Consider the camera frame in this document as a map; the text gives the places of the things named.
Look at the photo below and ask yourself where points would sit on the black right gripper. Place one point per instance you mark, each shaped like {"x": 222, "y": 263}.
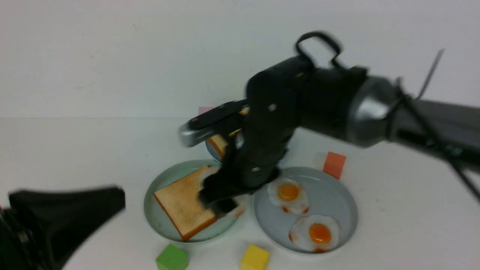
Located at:
{"x": 246, "y": 169}

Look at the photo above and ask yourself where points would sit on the fried egg top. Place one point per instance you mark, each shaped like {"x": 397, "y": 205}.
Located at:
{"x": 214, "y": 187}

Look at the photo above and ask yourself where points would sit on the fried egg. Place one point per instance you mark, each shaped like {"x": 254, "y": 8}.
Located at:
{"x": 214, "y": 187}
{"x": 315, "y": 233}
{"x": 289, "y": 195}

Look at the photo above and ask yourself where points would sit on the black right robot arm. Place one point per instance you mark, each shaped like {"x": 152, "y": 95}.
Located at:
{"x": 345, "y": 104}

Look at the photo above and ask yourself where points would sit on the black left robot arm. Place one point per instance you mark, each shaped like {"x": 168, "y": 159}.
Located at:
{"x": 42, "y": 230}

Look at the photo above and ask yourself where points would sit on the light blue bread plate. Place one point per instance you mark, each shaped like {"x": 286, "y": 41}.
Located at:
{"x": 212, "y": 150}

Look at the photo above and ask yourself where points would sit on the mint green plate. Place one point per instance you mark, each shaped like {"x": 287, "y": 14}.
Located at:
{"x": 157, "y": 217}

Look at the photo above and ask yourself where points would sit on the fried egg middle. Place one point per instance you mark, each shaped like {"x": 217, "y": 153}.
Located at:
{"x": 289, "y": 195}

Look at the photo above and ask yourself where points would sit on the yellow cube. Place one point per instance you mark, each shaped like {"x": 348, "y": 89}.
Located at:
{"x": 255, "y": 258}

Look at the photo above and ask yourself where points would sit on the green cube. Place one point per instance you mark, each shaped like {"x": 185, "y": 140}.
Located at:
{"x": 172, "y": 258}

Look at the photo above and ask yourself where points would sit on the pink cube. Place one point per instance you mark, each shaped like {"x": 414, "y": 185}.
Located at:
{"x": 204, "y": 109}

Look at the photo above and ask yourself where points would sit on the fried egg front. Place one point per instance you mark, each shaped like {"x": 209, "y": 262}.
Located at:
{"x": 315, "y": 233}

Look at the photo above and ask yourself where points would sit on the grey egg plate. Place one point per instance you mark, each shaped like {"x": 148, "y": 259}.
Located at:
{"x": 327, "y": 196}

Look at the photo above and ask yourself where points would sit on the orange cube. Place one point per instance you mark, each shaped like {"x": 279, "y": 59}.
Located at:
{"x": 334, "y": 164}

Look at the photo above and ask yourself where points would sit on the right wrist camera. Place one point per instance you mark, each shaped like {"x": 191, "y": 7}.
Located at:
{"x": 221, "y": 120}

